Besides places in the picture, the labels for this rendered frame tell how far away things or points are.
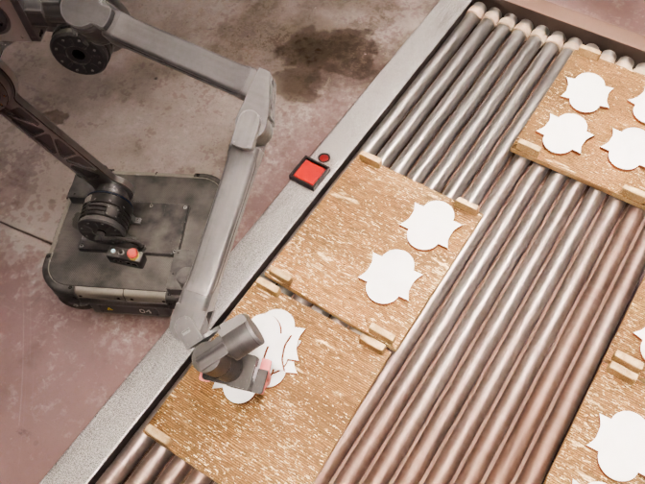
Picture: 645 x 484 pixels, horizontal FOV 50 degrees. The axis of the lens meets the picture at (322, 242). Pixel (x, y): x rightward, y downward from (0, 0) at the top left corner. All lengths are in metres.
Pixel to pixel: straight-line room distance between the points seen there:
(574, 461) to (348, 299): 0.56
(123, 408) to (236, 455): 0.27
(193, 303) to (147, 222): 1.34
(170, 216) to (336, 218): 1.03
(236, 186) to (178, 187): 1.41
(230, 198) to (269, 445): 0.50
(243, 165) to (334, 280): 0.42
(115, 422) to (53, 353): 1.22
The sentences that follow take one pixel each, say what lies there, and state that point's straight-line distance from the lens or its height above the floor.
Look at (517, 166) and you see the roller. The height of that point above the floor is 0.92.
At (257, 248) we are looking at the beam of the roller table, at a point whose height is 0.91.
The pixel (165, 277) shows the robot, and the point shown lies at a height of 0.24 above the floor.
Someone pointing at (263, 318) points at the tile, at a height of 0.99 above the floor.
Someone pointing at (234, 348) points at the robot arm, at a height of 1.18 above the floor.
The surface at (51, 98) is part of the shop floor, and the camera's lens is 3.50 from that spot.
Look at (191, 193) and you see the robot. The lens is 2.62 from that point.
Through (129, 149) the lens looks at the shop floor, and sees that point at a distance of 3.15.
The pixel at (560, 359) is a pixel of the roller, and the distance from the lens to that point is 1.55.
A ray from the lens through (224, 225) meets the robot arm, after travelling 1.25.
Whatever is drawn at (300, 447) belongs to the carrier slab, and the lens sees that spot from 1.42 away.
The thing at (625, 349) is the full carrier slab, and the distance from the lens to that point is 1.59.
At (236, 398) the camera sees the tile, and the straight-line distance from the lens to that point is 1.45.
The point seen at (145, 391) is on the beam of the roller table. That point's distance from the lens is 1.54.
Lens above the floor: 2.31
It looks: 58 degrees down
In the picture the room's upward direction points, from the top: 5 degrees counter-clockwise
